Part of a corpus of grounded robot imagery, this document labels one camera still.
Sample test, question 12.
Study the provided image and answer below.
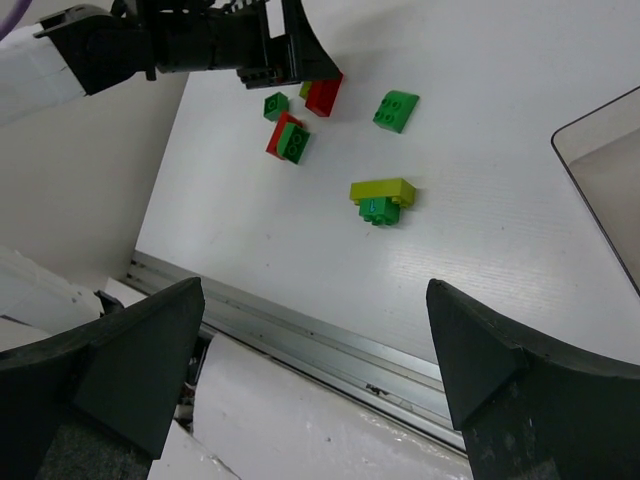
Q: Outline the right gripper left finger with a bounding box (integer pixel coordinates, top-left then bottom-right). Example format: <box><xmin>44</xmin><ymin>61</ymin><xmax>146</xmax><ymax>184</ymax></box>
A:
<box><xmin>1</xmin><ymin>277</ymin><xmax>205</xmax><ymax>479</ymax></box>

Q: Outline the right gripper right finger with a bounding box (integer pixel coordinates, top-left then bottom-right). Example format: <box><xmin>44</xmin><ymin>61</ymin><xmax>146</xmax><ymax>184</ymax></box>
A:
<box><xmin>426</xmin><ymin>279</ymin><xmax>639</xmax><ymax>479</ymax></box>

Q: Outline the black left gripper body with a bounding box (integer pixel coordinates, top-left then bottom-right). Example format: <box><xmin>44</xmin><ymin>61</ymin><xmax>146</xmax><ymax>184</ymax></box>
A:
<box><xmin>114</xmin><ymin>1</ymin><xmax>285</xmax><ymax>89</ymax></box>

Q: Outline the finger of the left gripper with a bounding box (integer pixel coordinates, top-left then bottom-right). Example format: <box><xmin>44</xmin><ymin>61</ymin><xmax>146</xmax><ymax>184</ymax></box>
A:
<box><xmin>269</xmin><ymin>0</ymin><xmax>341</xmax><ymax>83</ymax></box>

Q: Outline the yellow-green small lego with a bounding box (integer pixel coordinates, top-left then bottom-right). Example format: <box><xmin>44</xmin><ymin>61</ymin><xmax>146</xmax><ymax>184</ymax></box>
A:
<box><xmin>299</xmin><ymin>81</ymin><xmax>313</xmax><ymax>100</ymax></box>

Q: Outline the small green square lego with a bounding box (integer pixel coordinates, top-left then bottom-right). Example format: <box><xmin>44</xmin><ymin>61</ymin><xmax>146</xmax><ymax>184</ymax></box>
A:
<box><xmin>263</xmin><ymin>92</ymin><xmax>289</xmax><ymax>122</ymax></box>

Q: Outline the red lego stepped brick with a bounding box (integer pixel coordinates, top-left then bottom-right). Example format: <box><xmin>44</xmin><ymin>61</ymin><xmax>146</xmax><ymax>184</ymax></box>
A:
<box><xmin>266</xmin><ymin>111</ymin><xmax>306</xmax><ymax>160</ymax></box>

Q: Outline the yellow-green long lego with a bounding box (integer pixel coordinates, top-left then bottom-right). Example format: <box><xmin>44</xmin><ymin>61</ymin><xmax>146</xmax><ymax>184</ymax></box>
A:
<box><xmin>349</xmin><ymin>178</ymin><xmax>416</xmax><ymax>208</ymax></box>

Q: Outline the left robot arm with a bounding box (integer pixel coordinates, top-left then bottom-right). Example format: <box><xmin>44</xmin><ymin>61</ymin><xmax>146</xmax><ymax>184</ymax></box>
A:
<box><xmin>1</xmin><ymin>1</ymin><xmax>340</xmax><ymax>124</ymax></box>

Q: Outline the white glossy cover plate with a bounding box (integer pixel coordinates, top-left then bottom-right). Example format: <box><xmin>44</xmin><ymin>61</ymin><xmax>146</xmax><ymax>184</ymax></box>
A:
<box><xmin>193</xmin><ymin>335</ymin><xmax>472</xmax><ymax>479</ymax></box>

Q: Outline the clear compartment container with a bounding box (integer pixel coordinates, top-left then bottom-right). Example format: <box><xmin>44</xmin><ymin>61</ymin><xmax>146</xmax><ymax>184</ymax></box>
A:
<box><xmin>551</xmin><ymin>88</ymin><xmax>640</xmax><ymax>289</ymax></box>

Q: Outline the aluminium front rail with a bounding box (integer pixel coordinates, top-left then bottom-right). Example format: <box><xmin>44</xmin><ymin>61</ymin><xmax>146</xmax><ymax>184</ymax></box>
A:
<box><xmin>124</xmin><ymin>249</ymin><xmax>471</xmax><ymax>456</ymax></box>

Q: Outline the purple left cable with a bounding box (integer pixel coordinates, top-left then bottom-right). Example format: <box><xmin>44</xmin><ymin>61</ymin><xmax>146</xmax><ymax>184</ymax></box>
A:
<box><xmin>0</xmin><ymin>0</ymin><xmax>36</xmax><ymax>39</ymax></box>

